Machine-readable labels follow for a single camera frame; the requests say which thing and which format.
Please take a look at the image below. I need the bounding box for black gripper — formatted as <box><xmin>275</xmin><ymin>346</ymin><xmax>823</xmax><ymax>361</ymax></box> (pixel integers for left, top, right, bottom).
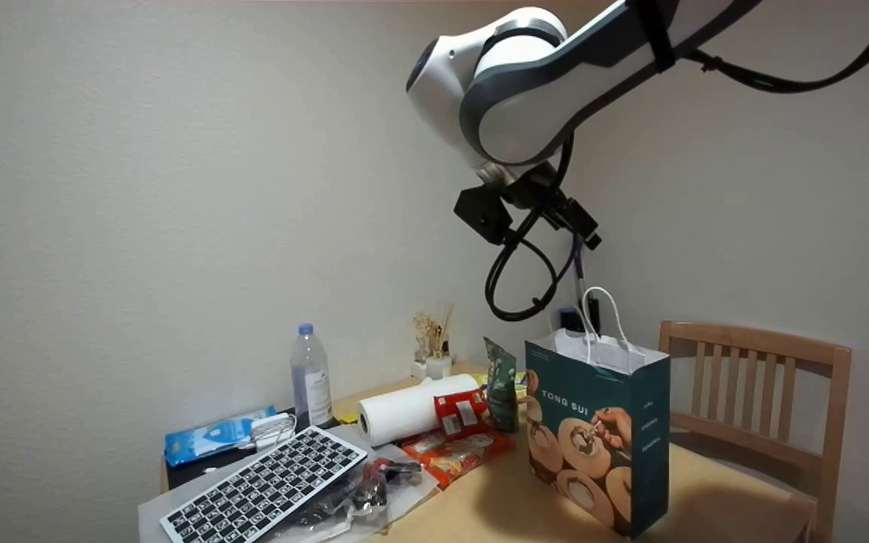
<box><xmin>503</xmin><ymin>162</ymin><xmax>602</xmax><ymax>254</ymax></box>

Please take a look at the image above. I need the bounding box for green paper gift bag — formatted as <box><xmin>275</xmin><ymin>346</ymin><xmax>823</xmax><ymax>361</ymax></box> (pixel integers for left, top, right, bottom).
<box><xmin>523</xmin><ymin>284</ymin><xmax>674</xmax><ymax>541</ymax></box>

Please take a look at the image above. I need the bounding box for clear plastic bag with items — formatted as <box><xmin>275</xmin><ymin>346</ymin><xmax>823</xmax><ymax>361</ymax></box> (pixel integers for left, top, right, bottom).
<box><xmin>293</xmin><ymin>448</ymin><xmax>439</xmax><ymax>536</ymax></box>

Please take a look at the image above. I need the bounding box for reed diffuser with sticks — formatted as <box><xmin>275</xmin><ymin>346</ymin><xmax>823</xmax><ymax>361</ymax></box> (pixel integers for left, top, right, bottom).
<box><xmin>410</xmin><ymin>306</ymin><xmax>457</xmax><ymax>382</ymax></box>

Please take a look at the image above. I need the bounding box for green snack packet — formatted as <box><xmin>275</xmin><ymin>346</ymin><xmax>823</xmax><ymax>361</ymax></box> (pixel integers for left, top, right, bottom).
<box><xmin>479</xmin><ymin>334</ymin><xmax>531</xmax><ymax>436</ymax></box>

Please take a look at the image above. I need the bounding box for red snack packet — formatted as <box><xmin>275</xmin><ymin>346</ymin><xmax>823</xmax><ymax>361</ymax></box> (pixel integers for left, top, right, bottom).
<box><xmin>430</xmin><ymin>390</ymin><xmax>496</xmax><ymax>443</ymax></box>

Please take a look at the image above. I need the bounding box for white paper towel roll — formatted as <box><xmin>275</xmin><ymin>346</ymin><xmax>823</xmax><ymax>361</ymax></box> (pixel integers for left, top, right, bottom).
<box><xmin>356</xmin><ymin>372</ymin><xmax>486</xmax><ymax>448</ymax></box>

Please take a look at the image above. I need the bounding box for orange snack packet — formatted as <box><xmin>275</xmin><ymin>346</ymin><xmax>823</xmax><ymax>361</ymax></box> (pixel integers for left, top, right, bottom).
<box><xmin>399</xmin><ymin>426</ymin><xmax>520</xmax><ymax>492</ymax></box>

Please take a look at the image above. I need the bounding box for clear plastic water bottle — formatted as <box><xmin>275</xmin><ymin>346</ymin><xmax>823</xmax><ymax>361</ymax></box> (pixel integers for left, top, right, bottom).
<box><xmin>287</xmin><ymin>320</ymin><xmax>335</xmax><ymax>433</ymax></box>

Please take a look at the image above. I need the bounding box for wooden chair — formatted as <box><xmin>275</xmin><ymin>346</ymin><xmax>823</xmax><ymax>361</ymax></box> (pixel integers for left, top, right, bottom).
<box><xmin>655</xmin><ymin>318</ymin><xmax>853</xmax><ymax>543</ymax></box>

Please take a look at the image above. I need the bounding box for black and white keyboard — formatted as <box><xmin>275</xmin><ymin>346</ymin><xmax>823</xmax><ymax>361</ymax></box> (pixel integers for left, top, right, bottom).
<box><xmin>157</xmin><ymin>426</ymin><xmax>371</xmax><ymax>543</ymax></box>

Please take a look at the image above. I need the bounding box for blue tissue box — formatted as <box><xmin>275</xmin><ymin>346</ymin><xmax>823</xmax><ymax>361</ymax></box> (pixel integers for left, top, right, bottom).
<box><xmin>164</xmin><ymin>404</ymin><xmax>295</xmax><ymax>471</ymax></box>

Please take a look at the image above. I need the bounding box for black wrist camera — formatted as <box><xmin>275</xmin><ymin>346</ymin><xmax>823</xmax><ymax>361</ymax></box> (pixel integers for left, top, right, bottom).
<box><xmin>453</xmin><ymin>185</ymin><xmax>516</xmax><ymax>246</ymax></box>

